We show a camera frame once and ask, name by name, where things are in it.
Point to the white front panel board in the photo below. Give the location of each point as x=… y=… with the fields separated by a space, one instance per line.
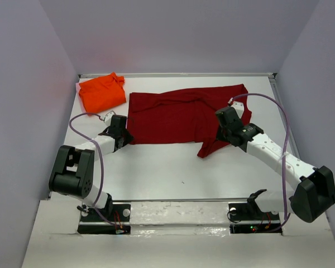
x=174 y=234

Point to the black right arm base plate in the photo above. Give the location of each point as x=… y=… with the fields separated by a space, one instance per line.
x=245 y=219

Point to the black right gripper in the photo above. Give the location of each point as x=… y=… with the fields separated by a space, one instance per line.
x=219 y=135

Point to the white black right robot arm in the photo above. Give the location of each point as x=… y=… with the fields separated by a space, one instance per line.
x=307 y=191

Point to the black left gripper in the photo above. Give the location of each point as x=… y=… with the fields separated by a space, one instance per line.
x=128 y=139

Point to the dark red t shirt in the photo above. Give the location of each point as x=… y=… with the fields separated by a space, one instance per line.
x=181 y=116

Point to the right side aluminium rail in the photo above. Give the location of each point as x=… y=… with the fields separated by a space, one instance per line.
x=290 y=134

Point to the white table edge rail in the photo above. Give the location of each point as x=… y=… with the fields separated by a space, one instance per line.
x=162 y=75

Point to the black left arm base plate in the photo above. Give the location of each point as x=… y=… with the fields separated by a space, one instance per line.
x=102 y=223

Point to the orange t shirt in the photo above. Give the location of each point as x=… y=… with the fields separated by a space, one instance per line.
x=102 y=93

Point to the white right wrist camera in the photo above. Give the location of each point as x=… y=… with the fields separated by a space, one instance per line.
x=239 y=108

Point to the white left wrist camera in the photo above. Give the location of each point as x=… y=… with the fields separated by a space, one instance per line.
x=107 y=118

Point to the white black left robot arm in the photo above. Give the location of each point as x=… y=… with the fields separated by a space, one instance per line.
x=78 y=171

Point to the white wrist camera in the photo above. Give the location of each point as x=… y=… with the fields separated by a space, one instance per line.
x=107 y=118
x=239 y=108

